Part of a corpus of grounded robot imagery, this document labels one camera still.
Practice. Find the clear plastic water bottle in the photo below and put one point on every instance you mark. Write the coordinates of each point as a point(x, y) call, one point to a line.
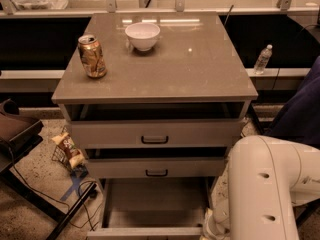
point(263, 59)

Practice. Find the white ceramic bowl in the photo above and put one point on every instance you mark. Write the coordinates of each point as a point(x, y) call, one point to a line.
point(142, 35)

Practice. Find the dark stand left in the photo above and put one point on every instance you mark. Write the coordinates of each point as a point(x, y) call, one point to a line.
point(21, 220)

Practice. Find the grey bottom drawer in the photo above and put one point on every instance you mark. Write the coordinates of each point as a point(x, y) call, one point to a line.
point(152, 209)

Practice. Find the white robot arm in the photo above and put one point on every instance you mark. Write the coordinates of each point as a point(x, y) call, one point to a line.
point(267, 178)

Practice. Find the blue tape cross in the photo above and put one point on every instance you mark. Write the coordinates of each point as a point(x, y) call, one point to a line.
point(76, 179)

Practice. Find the crushed gold soda can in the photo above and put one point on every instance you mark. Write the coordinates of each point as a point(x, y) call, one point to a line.
point(91, 56)

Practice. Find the small wire basket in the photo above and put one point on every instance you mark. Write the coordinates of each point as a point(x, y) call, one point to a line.
point(59, 156)

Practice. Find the dark blue office chair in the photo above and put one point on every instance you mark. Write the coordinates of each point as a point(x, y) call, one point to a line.
point(299, 119)

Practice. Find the grey top drawer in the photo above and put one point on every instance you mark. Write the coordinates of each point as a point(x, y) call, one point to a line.
point(155, 125)

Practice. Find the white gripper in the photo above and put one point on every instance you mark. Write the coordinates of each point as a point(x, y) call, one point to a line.
point(220, 220)

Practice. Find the grey middle drawer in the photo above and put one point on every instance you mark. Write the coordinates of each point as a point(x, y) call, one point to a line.
point(156, 162)

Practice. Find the brown chip bag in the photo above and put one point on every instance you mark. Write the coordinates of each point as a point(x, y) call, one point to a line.
point(72, 153)

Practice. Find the grey drawer cabinet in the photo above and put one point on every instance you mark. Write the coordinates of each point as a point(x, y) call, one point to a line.
point(192, 61)

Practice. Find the grey drawer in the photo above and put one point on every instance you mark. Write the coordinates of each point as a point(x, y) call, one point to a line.
point(156, 162)
point(152, 209)
point(155, 125)

